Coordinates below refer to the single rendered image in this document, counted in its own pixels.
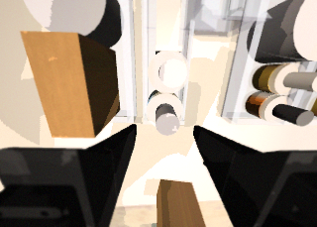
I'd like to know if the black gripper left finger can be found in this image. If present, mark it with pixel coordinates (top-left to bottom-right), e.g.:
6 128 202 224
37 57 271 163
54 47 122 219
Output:
0 124 137 227

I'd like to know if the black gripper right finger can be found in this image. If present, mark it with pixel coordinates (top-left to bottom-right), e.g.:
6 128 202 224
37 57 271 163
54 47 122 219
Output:
193 125 317 227

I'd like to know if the brown block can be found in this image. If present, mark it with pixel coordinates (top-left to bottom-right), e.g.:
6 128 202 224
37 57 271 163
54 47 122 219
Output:
157 179 206 227

